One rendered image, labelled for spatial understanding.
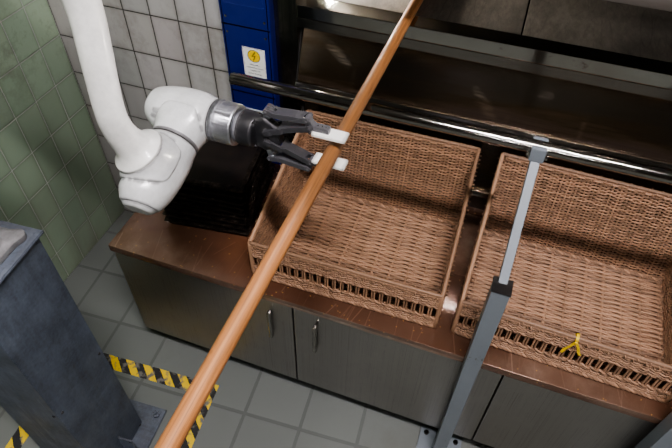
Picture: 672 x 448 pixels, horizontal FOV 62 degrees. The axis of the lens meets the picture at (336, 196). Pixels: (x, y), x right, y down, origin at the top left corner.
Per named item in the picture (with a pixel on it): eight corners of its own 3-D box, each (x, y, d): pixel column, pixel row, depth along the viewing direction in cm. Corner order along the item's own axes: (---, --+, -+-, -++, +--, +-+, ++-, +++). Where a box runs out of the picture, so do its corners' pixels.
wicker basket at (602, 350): (480, 212, 185) (499, 148, 165) (665, 263, 172) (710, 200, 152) (446, 334, 153) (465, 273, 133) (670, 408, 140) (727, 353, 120)
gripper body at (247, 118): (246, 99, 117) (288, 109, 115) (250, 131, 123) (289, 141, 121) (230, 120, 112) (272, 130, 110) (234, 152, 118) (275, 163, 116)
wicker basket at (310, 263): (306, 169, 198) (305, 105, 178) (467, 209, 186) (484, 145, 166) (248, 276, 165) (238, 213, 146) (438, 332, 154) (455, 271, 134)
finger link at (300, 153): (263, 139, 115) (262, 144, 116) (312, 165, 115) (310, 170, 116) (271, 128, 118) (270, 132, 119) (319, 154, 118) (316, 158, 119)
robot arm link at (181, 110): (232, 115, 126) (207, 163, 120) (171, 100, 129) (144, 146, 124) (219, 84, 116) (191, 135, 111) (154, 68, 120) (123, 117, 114)
